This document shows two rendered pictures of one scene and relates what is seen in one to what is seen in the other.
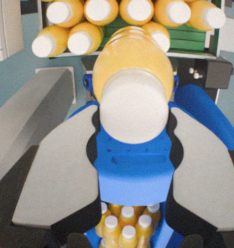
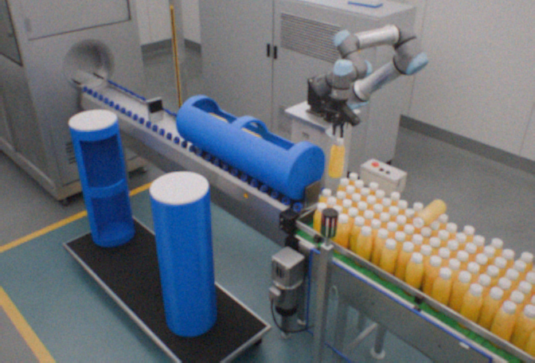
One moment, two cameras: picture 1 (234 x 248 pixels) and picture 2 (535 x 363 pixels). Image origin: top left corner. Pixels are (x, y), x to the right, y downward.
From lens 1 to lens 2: 2.18 m
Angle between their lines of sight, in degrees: 41
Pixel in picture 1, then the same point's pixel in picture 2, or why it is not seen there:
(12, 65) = not seen: hidden behind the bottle
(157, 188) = (300, 148)
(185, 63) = (232, 340)
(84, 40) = (344, 181)
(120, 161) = (310, 153)
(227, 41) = (286, 253)
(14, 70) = not seen: hidden behind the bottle
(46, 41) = (353, 176)
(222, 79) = (287, 212)
